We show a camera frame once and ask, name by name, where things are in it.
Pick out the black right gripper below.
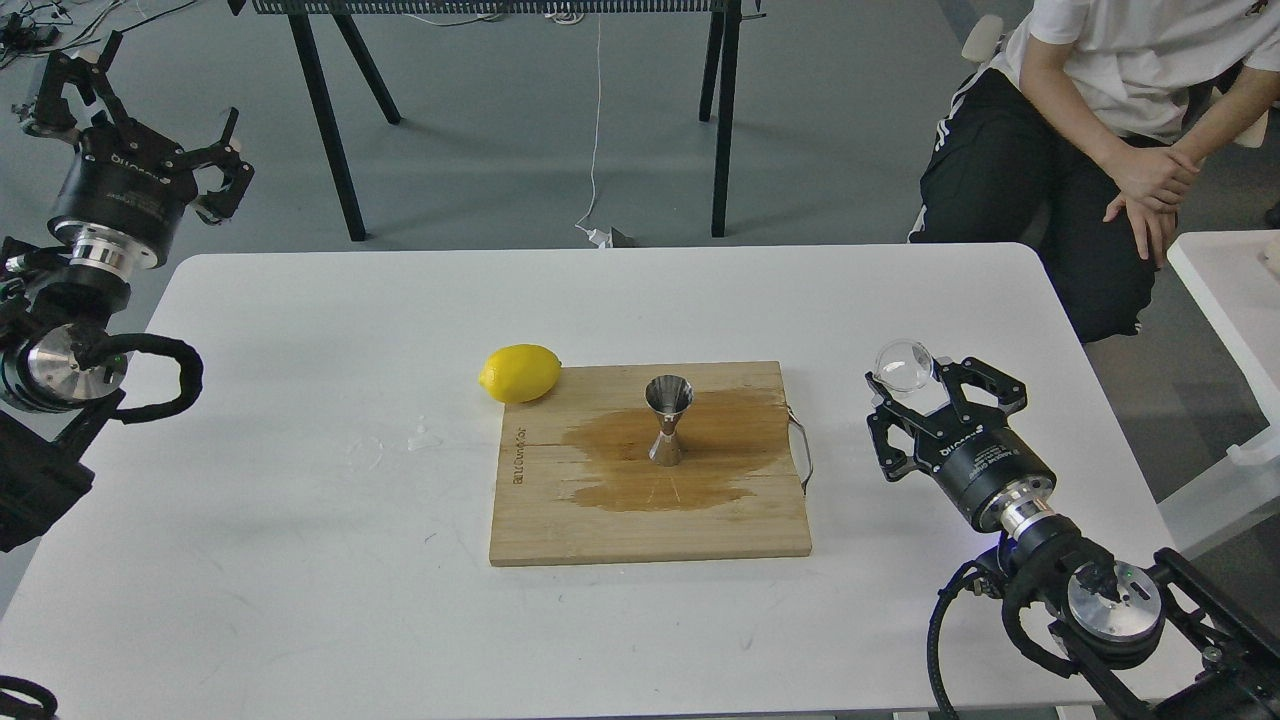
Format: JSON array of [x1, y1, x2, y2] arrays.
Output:
[[865, 355, 1059, 534]]

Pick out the yellow lemon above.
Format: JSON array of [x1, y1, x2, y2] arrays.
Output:
[[477, 345, 562, 404]]

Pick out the white power cable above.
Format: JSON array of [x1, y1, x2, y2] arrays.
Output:
[[573, 10, 635, 249]]

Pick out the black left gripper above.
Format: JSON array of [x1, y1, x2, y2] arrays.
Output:
[[12, 29, 256, 272]]

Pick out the black metal frame table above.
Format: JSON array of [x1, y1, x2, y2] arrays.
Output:
[[225, 1, 778, 252]]

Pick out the clear glass measuring cup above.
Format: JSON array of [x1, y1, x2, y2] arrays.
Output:
[[872, 338, 934, 395]]

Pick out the steel double jigger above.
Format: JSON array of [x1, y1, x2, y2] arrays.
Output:
[[645, 374, 695, 468]]

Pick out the seated person white shirt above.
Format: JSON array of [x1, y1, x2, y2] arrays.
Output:
[[908, 1, 1279, 345]]

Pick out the black cables on floor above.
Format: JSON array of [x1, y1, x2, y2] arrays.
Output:
[[0, 0, 201, 70]]

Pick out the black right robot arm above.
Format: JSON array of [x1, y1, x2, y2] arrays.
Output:
[[867, 341, 1279, 719]]

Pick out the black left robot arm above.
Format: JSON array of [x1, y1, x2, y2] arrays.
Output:
[[1, 31, 253, 552]]

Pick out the wooden cutting board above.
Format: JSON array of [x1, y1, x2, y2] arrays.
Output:
[[489, 360, 812, 568]]

